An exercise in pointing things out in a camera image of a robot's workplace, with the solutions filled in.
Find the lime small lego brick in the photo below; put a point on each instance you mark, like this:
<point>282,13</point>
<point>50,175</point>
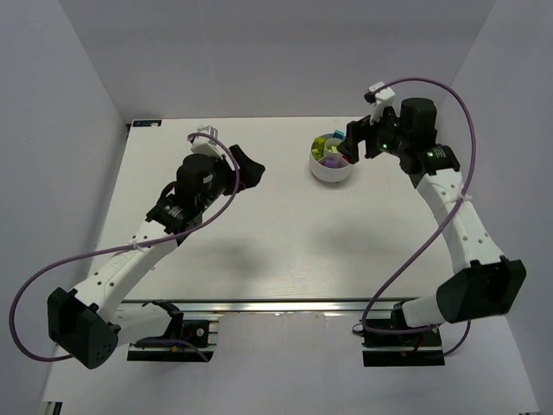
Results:
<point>317,154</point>

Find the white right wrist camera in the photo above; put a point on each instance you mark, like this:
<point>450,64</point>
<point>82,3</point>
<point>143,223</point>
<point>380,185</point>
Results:
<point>379,97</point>

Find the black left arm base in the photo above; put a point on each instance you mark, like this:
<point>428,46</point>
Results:
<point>186,339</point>

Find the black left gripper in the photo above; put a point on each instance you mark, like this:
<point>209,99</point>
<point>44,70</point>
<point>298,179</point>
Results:
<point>234,174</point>

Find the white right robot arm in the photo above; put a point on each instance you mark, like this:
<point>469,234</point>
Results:
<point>484,282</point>

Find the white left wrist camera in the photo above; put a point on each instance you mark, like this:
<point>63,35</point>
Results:
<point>204,144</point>

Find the teal long lego brick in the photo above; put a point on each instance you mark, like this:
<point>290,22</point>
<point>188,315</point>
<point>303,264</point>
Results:
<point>339,135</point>

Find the blue table label left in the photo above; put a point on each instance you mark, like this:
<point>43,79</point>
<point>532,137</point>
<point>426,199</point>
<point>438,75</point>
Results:
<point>148,123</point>

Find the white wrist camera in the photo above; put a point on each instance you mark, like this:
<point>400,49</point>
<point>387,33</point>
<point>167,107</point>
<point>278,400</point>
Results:
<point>379,97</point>
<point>204,144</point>

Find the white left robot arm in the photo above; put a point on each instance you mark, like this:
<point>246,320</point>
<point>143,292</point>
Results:
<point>88,322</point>

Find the purple butterfly lego brick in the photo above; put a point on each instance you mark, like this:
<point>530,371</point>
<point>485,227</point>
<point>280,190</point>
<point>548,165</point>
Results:
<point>332,163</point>

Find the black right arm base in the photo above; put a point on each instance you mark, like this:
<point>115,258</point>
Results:
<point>418,350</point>

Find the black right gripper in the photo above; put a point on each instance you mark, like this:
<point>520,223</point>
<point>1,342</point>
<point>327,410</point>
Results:
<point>370,139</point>

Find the lime curved lego brick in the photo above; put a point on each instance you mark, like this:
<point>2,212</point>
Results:
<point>319,144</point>

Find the white round divided container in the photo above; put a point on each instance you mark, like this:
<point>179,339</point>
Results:
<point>318,169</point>

